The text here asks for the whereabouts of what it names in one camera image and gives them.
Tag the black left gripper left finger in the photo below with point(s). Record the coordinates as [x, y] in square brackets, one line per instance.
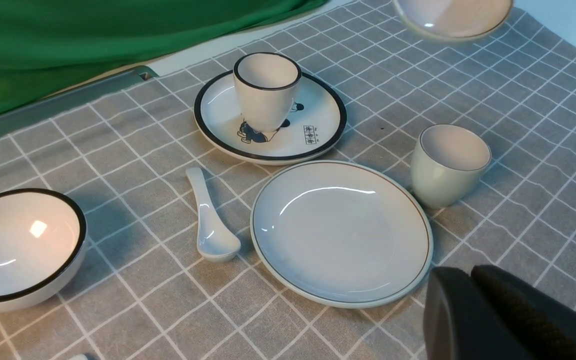
[460, 324]

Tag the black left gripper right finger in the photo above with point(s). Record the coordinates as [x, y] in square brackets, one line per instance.
[543, 325]

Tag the pale green cup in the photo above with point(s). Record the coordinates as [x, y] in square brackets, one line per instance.
[447, 164]

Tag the plain pale green spoon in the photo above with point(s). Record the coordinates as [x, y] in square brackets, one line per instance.
[215, 242]

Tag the pale green shallow bowl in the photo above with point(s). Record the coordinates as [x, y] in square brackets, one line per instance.
[453, 21]

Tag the pale green large plate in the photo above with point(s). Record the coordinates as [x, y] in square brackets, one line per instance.
[341, 234]

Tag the grey checked tablecloth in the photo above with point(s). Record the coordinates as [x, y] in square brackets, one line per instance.
[144, 292]

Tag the black-rimmed cartoon plate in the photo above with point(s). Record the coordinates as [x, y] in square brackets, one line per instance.
[313, 126]

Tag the black-rimmed white cup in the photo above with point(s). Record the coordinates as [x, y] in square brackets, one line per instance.
[266, 84]

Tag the white spoon with characters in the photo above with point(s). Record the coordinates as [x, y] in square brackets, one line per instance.
[80, 356]

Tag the black-rimmed white bowl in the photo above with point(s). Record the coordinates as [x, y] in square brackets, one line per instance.
[43, 242]

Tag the green backdrop cloth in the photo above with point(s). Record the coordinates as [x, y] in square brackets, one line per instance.
[50, 45]

